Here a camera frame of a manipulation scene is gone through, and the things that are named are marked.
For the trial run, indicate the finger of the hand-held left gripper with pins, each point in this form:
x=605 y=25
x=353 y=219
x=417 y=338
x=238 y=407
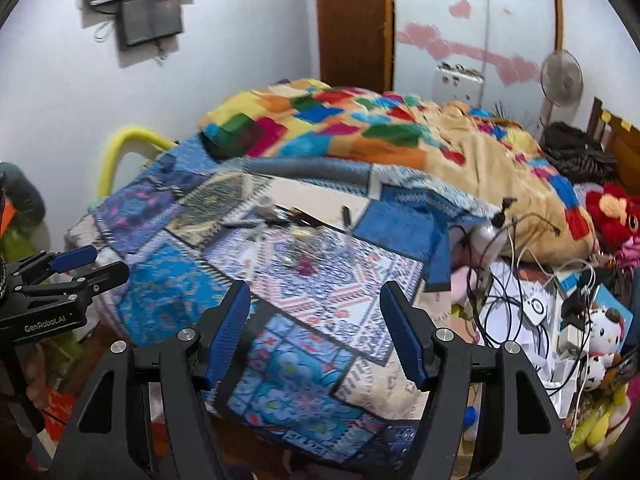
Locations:
x=105 y=274
x=75 y=257

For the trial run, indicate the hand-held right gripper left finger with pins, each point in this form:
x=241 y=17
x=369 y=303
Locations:
x=231 y=330

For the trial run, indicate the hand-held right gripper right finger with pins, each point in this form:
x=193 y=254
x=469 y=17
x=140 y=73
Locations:
x=404 y=340

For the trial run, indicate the dark stick with gold end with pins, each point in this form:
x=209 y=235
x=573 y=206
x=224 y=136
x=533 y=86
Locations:
x=346 y=214

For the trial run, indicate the blue patterned bedsheet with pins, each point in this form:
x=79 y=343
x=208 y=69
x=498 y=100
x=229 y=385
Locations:
x=165 y=270

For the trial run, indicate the grey green cloth bundle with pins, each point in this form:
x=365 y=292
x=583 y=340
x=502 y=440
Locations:
x=22 y=192

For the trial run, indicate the pink wrapper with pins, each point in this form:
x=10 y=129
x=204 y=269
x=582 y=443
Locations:
x=305 y=266

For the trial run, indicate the white bottle with blue cap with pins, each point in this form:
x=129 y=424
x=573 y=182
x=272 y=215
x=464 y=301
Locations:
x=470 y=422

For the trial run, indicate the clear plastic wrapper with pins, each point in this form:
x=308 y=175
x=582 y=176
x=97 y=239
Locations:
x=302 y=247

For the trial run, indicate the loose white papers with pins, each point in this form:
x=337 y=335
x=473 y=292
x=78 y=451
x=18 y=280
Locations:
x=510 y=300

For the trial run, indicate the yellow plastic chair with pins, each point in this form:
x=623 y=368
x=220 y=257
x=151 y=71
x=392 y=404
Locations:
x=122 y=137

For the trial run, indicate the grey tape roll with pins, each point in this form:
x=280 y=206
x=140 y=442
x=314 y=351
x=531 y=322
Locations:
x=264 y=205

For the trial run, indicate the black pens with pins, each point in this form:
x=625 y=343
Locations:
x=295 y=216

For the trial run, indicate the white charger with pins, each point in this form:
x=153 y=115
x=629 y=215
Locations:
x=535 y=310

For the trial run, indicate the white cat plush toy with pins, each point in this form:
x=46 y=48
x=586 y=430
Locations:
x=602 y=332

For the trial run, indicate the yellow plush toy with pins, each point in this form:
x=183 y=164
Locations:
x=597 y=425

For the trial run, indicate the colourful patchwork fleece blanket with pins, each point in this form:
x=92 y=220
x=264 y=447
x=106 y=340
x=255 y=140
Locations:
x=380 y=125

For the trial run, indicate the red plush toy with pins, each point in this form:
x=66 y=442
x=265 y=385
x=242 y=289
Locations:
x=612 y=215

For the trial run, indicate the black bag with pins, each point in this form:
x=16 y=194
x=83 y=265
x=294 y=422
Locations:
x=575 y=152

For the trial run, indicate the white box with knobs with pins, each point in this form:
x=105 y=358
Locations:
x=460 y=82

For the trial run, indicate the brown wooden headboard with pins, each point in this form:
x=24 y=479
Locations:
x=622 y=145

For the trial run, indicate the grey standing fan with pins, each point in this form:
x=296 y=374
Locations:
x=562 y=77

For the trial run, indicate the white wardrobe with pink stickers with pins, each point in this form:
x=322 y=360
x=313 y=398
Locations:
x=480 y=10

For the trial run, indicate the small dark wall screen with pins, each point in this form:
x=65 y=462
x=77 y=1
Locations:
x=150 y=20

